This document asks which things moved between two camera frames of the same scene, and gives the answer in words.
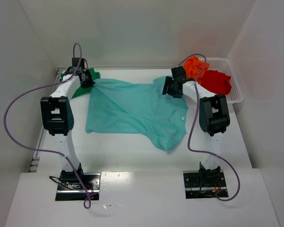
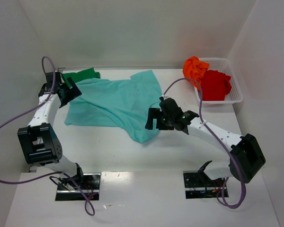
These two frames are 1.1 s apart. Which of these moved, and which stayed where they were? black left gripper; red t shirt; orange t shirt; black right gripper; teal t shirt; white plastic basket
Moved: black right gripper; black left gripper; teal t shirt
Stayed: orange t shirt; red t shirt; white plastic basket
